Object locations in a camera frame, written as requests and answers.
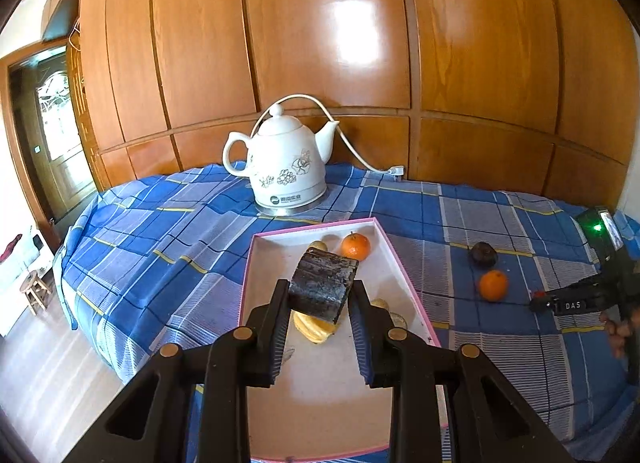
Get person's right hand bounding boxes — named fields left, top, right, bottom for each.
left=600, top=305, right=640, bottom=386

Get wooden glass door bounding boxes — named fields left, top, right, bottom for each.
left=7, top=46, right=98, bottom=224

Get small wooden stool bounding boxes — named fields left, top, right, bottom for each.
left=19, top=270, right=53, bottom=316

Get white ceramic electric kettle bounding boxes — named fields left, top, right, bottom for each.
left=222, top=102, right=341, bottom=211

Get small tangerine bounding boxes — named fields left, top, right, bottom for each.
left=341, top=232, right=373, bottom=262

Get yellow star fruit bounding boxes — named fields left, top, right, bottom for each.
left=292, top=312, right=341, bottom=345

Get pink cardboard box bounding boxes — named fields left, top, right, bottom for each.
left=236, top=217, right=448, bottom=461

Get dark thick sugarcane piece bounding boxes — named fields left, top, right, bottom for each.
left=288, top=249, right=361, bottom=326

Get wooden wardrobe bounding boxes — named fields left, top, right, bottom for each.
left=42, top=0, right=640, bottom=204

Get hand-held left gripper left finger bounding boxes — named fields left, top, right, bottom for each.
left=65, top=279, right=292, bottom=463

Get white power cable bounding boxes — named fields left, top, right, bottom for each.
left=250, top=93, right=396, bottom=176

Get large orange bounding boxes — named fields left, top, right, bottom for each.
left=478, top=269, right=509, bottom=303

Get silver kettle base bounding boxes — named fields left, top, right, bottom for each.
left=254, top=193, right=326, bottom=217

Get blue plaid bed sheet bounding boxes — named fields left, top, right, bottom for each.
left=52, top=163, right=640, bottom=461

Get dark round fruit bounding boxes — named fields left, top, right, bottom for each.
left=468, top=241, right=498, bottom=268

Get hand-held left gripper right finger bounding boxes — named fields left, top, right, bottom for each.
left=348, top=280, right=576, bottom=463

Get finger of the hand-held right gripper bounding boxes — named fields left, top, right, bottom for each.
left=530, top=290, right=556, bottom=315

